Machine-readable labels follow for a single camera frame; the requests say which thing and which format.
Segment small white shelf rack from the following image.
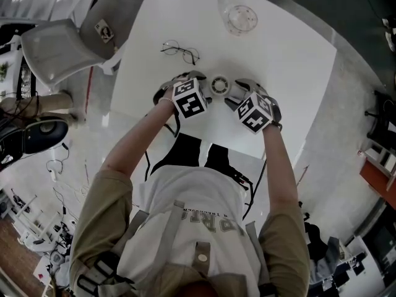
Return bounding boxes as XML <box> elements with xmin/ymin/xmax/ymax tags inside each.
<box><xmin>366</xmin><ymin>140</ymin><xmax>396</xmax><ymax>186</ymax></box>

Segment person's white printed shirt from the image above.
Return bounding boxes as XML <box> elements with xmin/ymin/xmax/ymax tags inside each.
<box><xmin>117</xmin><ymin>165</ymin><xmax>261</xmax><ymax>297</ymax></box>

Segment person's left forearm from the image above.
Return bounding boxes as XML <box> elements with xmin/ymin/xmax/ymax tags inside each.
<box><xmin>103</xmin><ymin>99</ymin><xmax>181</xmax><ymax>186</ymax></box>

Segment black hip-worn device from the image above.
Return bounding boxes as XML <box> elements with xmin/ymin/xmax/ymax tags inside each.
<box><xmin>226</xmin><ymin>165</ymin><xmax>255</xmax><ymax>192</ymax></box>

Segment black office chair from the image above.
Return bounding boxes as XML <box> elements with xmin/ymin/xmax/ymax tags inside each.
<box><xmin>364</xmin><ymin>89</ymin><xmax>396</xmax><ymax>142</ymax></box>

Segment grey harness strap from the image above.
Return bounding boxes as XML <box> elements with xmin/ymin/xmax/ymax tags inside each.
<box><xmin>245</xmin><ymin>221</ymin><xmax>270</xmax><ymax>286</ymax></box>
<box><xmin>121</xmin><ymin>199</ymin><xmax>187</xmax><ymax>297</ymax></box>

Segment green plant sprig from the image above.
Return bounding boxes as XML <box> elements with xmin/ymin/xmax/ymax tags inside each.
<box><xmin>0</xmin><ymin>61</ymin><xmax>11</xmax><ymax>83</ymax></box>

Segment person's left hand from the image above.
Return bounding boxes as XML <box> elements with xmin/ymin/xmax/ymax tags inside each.
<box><xmin>153</xmin><ymin>79</ymin><xmax>181</xmax><ymax>105</ymax></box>

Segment small printed photo card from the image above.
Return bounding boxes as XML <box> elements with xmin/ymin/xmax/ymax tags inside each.
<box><xmin>93</xmin><ymin>19</ymin><xmax>116</xmax><ymax>45</ymax></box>

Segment black harness buckle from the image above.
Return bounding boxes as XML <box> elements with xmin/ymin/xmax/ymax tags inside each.
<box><xmin>75</xmin><ymin>252</ymin><xmax>134</xmax><ymax>297</ymax></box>

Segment person's khaki vest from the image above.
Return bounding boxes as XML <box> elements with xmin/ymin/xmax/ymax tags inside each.
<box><xmin>69</xmin><ymin>168</ymin><xmax>312</xmax><ymax>297</ymax></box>

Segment person's black trousers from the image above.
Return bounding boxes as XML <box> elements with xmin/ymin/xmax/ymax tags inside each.
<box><xmin>151</xmin><ymin>131</ymin><xmax>236</xmax><ymax>173</ymax></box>

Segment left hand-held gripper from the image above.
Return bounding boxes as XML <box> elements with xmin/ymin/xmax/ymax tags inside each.
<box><xmin>171</xmin><ymin>69</ymin><xmax>215</xmax><ymax>119</ymax></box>

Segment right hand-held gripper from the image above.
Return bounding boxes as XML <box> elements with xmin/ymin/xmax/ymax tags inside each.
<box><xmin>224</xmin><ymin>78</ymin><xmax>283</xmax><ymax>135</ymax></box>

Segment black keyboard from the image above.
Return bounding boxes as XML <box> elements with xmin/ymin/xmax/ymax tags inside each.
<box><xmin>16</xmin><ymin>61</ymin><xmax>35</xmax><ymax>100</ymax></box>

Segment person's right forearm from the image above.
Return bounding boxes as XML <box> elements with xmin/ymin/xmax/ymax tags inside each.
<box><xmin>262</xmin><ymin>125</ymin><xmax>303</xmax><ymax>223</ymax></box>

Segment thin-rimmed round eyeglasses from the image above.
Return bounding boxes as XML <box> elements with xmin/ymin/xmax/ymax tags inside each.
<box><xmin>160</xmin><ymin>39</ymin><xmax>200</xmax><ymax>66</ymax></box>

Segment orange flat box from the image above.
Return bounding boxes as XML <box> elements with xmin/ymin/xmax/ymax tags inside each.
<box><xmin>359</xmin><ymin>159</ymin><xmax>396</xmax><ymax>202</ymax></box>

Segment grey blue jacket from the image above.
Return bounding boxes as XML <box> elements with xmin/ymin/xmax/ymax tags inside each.
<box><xmin>306</xmin><ymin>222</ymin><xmax>343</xmax><ymax>286</ymax></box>

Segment white black-legged side table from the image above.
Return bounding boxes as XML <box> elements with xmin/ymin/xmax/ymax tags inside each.
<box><xmin>0</xmin><ymin>54</ymin><xmax>40</xmax><ymax>105</ymax></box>

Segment white grey-seated chair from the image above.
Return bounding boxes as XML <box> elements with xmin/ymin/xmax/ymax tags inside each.
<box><xmin>19</xmin><ymin>0</ymin><xmax>151</xmax><ymax>90</ymax></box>

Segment black hip device cable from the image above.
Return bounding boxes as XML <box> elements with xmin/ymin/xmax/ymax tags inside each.
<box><xmin>242</xmin><ymin>159</ymin><xmax>269</xmax><ymax>221</ymax></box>

